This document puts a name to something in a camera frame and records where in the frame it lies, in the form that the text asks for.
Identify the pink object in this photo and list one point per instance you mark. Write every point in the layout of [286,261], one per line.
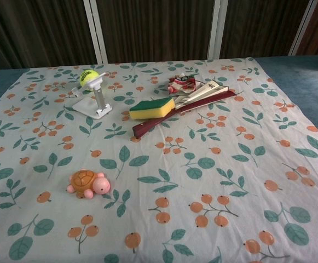
[83,179]

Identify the yellow green sponge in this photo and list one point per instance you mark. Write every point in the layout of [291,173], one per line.
[153,108]

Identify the red snack packet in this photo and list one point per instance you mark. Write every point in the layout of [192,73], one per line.
[181,85]

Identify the red folding paper fan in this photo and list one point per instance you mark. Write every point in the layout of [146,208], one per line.
[210,88]

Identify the white folding phone stand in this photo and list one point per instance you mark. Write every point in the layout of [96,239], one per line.
[86,108]

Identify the white partition post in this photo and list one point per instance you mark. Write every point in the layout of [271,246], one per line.
[217,27]
[303,27]
[94,33]

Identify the floral leaf print tablecloth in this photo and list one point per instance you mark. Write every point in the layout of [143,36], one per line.
[175,180]

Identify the yellow tennis ball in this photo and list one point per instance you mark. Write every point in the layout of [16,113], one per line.
[89,76]

